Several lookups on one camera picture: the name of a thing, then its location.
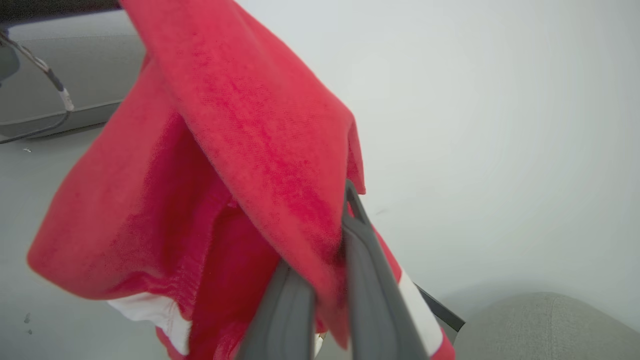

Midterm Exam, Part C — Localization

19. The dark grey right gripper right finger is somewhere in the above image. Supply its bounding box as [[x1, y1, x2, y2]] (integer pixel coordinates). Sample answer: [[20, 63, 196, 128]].
[[342, 180, 429, 360]]

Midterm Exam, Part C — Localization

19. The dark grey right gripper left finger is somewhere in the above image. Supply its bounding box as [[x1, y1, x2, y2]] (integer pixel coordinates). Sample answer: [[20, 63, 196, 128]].
[[237, 260, 318, 360]]

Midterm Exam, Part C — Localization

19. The red garment with white stripe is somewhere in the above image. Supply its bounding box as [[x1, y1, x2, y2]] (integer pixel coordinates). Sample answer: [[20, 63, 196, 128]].
[[26, 0, 456, 360]]

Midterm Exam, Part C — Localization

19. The dark grey baseboard strip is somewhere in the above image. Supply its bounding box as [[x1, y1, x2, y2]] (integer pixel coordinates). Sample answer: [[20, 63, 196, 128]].
[[414, 283, 466, 332]]

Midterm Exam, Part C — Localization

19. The grey fabric sofa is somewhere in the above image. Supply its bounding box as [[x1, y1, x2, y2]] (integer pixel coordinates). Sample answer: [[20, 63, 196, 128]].
[[452, 292, 640, 360]]

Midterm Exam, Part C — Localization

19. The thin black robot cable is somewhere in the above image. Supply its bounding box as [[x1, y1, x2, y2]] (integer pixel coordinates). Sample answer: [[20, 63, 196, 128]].
[[0, 31, 75, 146]]

